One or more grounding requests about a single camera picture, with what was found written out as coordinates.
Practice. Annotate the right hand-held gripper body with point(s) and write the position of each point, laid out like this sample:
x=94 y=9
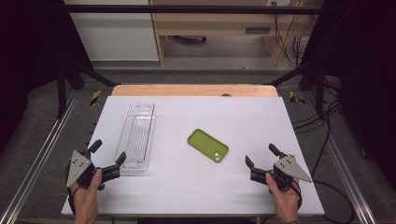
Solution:
x=289 y=168

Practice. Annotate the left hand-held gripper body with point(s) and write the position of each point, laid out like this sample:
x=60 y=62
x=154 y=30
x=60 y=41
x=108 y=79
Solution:
x=77 y=169

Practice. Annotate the green phone case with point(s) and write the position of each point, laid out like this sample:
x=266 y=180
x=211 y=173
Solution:
x=205 y=144

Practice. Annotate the person's left hand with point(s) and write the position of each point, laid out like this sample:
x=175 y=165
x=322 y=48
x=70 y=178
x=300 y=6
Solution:
x=86 y=196

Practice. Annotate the person's right hand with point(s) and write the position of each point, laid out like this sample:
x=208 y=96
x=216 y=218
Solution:
x=286 y=199

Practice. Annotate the clear plastic tray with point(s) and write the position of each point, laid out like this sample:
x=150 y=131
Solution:
x=138 y=137

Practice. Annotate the yellow black striped tape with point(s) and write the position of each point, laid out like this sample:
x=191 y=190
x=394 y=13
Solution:
x=293 y=97
x=95 y=97

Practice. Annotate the black metal stand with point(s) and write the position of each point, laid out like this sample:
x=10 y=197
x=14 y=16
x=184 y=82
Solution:
x=320 y=90
x=62 y=87

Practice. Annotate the wooden table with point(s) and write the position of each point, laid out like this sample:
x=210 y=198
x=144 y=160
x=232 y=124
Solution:
x=186 y=90

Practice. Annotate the black curtain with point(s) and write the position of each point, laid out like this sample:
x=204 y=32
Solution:
x=367 y=77
x=28 y=62

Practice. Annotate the white cabinet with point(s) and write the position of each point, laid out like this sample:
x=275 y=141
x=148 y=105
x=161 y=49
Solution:
x=115 y=34

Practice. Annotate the dark object under desk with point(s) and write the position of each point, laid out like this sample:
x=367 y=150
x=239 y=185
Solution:
x=190 y=39

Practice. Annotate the light wooden desk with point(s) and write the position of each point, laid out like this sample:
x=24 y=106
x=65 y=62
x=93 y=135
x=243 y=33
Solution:
x=214 y=21

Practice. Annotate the silver metal rail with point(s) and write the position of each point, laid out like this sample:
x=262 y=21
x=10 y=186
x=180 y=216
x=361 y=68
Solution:
x=342 y=161
x=37 y=158

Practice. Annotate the black horizontal frame bar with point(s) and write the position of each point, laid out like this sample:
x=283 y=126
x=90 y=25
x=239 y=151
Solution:
x=186 y=8

